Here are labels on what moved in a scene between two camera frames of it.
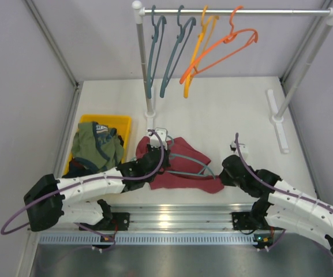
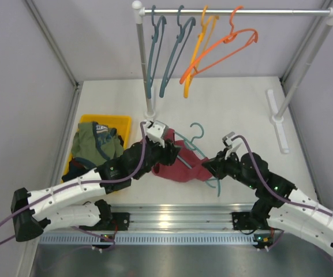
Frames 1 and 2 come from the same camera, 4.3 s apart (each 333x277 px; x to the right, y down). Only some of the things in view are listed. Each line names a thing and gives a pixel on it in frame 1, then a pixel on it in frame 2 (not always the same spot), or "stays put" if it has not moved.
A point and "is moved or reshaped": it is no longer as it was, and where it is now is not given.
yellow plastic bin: (121, 123) stays put
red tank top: (187, 168) is moved or reshaped
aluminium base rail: (175, 217) stays put
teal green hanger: (180, 156) -> (208, 182)
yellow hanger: (202, 41) stays put
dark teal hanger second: (166, 77) stays put
